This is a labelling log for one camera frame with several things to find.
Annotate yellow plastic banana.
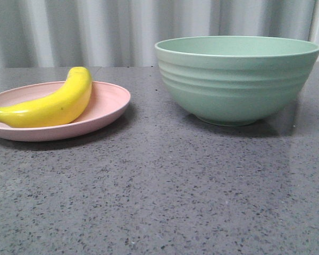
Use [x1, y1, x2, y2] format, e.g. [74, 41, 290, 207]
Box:
[0, 66, 93, 128]

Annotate pink plate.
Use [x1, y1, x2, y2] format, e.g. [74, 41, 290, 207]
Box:
[0, 81, 131, 142]

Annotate green ribbed bowl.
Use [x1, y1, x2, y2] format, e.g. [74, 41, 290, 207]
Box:
[155, 36, 319, 126]

